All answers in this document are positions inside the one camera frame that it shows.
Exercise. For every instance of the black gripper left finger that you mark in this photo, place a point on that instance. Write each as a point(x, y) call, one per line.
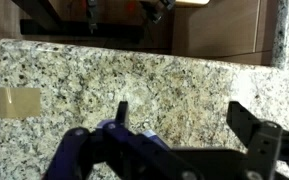
point(117, 143)

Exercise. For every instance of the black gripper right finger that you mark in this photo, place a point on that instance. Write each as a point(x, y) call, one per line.
point(264, 143)

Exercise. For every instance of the tan tape piece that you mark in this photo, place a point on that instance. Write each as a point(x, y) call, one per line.
point(12, 101)

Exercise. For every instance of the wooden base cabinet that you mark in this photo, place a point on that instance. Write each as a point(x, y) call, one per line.
point(217, 30)

